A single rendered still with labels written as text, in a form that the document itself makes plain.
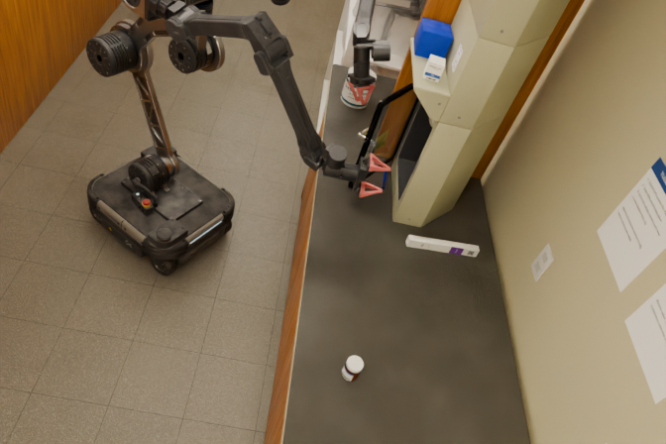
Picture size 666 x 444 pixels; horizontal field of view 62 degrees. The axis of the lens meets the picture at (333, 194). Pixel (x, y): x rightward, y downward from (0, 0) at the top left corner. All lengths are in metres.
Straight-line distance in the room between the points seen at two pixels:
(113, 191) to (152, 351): 0.82
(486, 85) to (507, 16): 0.22
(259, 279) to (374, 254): 1.12
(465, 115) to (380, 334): 0.73
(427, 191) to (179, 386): 1.37
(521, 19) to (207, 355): 1.92
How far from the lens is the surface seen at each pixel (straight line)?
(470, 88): 1.73
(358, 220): 2.03
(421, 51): 1.88
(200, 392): 2.61
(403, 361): 1.74
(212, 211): 2.89
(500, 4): 1.62
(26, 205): 3.28
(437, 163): 1.89
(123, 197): 2.94
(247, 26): 1.58
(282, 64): 1.62
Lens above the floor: 2.36
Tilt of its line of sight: 43 degrees down
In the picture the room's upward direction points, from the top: 19 degrees clockwise
